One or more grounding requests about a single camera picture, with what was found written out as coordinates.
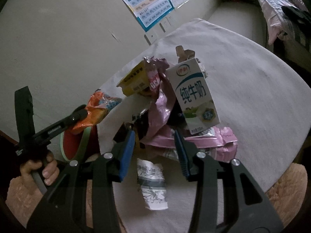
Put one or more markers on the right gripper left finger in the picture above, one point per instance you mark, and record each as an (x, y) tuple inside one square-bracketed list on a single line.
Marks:
[(119, 158)]

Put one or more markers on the pink foil snack bag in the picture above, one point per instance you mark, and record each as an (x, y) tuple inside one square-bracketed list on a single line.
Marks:
[(165, 116)]

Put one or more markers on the white table cloth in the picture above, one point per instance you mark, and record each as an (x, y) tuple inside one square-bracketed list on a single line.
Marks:
[(247, 88)]

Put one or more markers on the brown crumpled wrapper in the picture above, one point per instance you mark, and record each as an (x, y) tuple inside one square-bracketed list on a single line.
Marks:
[(184, 55)]

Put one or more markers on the white patterned paper wrapper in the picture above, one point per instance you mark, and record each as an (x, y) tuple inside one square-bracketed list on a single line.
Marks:
[(152, 184)]

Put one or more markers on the yellow snack box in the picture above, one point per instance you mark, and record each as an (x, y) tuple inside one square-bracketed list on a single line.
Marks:
[(135, 81)]

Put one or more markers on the bed with plaid sheet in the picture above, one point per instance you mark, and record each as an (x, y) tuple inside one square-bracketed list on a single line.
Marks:
[(289, 22)]

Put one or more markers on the orange snack wrapper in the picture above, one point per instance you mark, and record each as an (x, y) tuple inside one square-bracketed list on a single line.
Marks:
[(98, 107)]

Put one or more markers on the green rimmed red trash bin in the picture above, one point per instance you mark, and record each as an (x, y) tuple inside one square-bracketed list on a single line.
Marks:
[(70, 144)]

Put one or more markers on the blue pinyin wall poster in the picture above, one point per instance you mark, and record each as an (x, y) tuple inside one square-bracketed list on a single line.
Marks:
[(149, 12)]

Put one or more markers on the person's left hand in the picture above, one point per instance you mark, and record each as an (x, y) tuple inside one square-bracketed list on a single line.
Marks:
[(48, 170)]

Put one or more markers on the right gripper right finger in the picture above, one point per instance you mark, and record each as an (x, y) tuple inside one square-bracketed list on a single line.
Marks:
[(188, 156)]

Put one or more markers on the black garment on bed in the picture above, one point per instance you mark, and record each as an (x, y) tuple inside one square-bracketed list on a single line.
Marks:
[(299, 18)]

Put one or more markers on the white milk carton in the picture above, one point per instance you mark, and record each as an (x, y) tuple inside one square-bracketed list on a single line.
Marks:
[(193, 95)]

